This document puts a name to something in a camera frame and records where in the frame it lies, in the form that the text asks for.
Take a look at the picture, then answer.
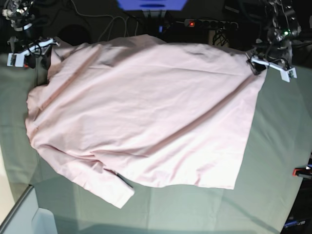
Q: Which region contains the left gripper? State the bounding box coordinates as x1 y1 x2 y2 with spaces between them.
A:
245 46 297 82

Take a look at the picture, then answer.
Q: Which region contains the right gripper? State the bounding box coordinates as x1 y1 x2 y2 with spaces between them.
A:
7 37 59 70

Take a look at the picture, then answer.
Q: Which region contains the pink t-shirt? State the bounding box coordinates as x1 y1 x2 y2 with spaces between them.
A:
25 35 266 208

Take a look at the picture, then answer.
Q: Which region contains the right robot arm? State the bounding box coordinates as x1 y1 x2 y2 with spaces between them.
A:
1 0 59 70

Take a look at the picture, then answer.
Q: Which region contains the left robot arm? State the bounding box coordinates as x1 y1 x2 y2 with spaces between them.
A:
246 0 301 82

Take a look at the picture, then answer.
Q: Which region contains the black power strip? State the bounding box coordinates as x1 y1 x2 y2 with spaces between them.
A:
184 19 239 30

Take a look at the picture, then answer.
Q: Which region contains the grey-green table cloth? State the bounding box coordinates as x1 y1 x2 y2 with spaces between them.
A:
0 54 312 234

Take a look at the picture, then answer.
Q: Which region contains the red black clamp right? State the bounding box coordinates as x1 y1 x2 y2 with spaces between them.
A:
292 164 312 179

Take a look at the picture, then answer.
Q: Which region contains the white plastic bin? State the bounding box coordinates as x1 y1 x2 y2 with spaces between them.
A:
31 208 58 234

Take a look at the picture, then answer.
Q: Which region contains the white cable loop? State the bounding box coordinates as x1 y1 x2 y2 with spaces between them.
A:
73 0 147 44

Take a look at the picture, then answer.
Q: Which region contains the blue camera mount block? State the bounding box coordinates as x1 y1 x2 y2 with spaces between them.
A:
117 0 187 11

